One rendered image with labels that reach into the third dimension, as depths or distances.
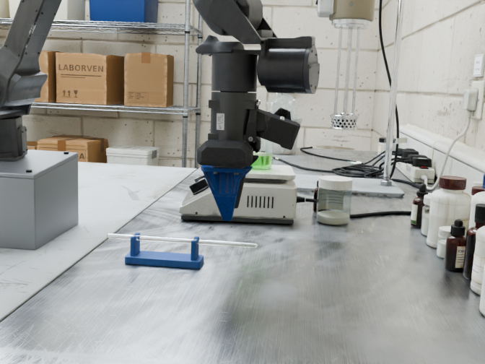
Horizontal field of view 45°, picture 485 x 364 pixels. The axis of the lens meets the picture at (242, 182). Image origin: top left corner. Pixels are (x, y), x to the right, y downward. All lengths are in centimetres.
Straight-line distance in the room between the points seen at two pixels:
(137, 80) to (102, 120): 54
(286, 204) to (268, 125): 30
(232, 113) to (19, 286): 32
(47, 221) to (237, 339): 41
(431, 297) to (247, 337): 25
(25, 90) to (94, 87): 238
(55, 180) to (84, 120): 280
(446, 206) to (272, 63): 38
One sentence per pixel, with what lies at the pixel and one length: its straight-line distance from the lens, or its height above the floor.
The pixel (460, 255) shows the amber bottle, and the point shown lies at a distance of 84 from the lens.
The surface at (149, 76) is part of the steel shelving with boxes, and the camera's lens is 319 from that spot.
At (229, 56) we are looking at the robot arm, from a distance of 71.
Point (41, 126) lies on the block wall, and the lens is 380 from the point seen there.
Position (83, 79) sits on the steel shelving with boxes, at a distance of 330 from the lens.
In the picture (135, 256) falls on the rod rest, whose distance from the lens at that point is 78.
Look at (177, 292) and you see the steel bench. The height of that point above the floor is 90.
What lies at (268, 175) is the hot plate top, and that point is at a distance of 99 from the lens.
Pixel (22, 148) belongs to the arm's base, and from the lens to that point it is 93.
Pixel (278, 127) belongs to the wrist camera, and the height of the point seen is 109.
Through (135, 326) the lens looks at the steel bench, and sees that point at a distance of 59.
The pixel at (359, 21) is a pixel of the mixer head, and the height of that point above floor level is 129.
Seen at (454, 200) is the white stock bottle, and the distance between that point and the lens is 93.
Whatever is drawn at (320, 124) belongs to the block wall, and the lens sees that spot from 345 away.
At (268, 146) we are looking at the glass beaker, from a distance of 101.
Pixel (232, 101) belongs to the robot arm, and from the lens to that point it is 71.
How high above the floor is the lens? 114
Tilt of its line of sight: 10 degrees down
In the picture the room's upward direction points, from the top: 2 degrees clockwise
